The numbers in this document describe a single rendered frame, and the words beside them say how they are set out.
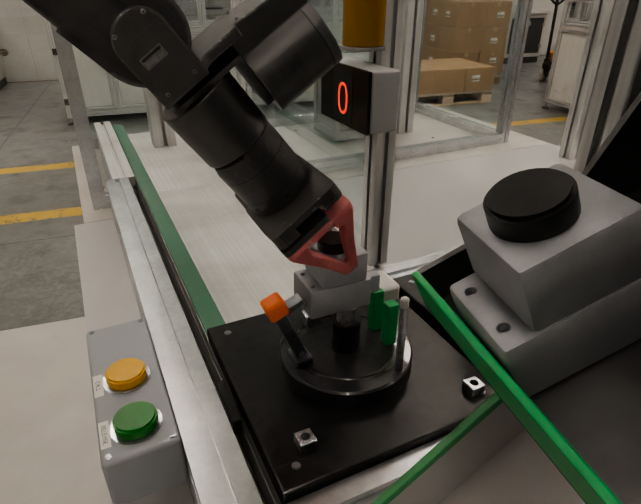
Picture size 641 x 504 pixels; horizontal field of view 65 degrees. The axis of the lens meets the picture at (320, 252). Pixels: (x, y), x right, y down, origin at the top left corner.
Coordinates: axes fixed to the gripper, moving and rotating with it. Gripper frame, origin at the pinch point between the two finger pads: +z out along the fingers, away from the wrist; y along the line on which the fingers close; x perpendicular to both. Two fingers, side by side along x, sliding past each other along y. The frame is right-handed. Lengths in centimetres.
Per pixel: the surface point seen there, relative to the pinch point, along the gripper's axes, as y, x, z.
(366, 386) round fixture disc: -6.4, 6.6, 9.3
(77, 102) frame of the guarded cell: 82, 16, -11
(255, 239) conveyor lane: 40.9, 7.6, 18.3
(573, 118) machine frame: 64, -79, 75
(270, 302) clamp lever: -0.4, 7.5, -1.3
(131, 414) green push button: 1.4, 24.4, -1.5
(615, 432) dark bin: -30.2, -1.7, -10.8
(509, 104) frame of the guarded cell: 82, -74, 71
